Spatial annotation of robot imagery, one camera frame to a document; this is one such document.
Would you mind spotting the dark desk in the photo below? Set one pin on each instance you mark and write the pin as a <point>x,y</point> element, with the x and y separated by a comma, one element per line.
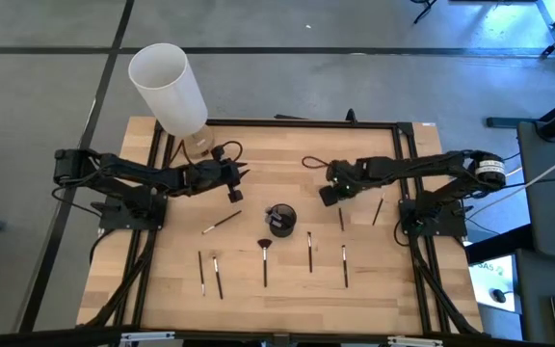
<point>537,289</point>

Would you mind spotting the black clamp knob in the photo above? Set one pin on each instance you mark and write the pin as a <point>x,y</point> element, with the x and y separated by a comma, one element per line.
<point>351,115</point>

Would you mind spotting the black flat bracket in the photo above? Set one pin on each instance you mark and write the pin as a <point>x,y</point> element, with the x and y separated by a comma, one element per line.
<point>287,116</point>

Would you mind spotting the black aluminium table frame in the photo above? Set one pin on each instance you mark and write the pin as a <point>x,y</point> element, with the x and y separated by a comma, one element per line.
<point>306,123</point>

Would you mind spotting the white shade table lamp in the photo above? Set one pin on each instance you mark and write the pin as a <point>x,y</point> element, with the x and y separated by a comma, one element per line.
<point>171,91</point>

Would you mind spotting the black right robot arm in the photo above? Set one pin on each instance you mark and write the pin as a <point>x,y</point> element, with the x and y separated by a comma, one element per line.
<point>417,166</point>

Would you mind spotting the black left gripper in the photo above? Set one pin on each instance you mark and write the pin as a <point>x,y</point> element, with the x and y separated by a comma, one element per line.
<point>215,176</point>

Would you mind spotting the white mouse pad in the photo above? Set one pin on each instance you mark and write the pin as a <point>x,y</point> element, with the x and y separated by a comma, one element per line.
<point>484,289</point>

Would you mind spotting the white label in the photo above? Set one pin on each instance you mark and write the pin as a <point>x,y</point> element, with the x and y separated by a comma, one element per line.
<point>429,124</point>

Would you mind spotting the fan makeup brush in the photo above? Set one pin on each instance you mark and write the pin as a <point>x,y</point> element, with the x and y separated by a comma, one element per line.
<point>264,265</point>

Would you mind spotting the flat head makeup brush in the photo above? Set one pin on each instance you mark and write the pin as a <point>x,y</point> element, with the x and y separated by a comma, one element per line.
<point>341,221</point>

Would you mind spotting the black floor bar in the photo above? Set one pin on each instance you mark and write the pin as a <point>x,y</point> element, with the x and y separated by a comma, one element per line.
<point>499,243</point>

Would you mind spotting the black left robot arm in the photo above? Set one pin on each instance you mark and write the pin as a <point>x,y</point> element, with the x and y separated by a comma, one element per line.
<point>133,171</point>

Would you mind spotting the black computer mouse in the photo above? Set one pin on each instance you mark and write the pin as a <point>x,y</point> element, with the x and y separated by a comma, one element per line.
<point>499,295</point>

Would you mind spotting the black front rail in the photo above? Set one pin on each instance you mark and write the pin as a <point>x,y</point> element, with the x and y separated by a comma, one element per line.
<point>258,337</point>

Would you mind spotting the black mesh brush cup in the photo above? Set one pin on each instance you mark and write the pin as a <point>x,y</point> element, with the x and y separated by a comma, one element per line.
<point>284,230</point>

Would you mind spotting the round head makeup brush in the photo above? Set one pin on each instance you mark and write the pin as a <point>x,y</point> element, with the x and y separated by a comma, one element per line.
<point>272,212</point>

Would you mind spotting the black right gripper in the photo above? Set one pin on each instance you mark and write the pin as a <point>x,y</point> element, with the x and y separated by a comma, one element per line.
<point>345,178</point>

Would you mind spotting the silver aluminium bracket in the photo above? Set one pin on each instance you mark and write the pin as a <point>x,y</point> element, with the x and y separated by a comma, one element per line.
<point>414,342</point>
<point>147,336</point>

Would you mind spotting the black chair leg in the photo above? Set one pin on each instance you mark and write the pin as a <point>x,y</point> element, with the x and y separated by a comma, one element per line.
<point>424,10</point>

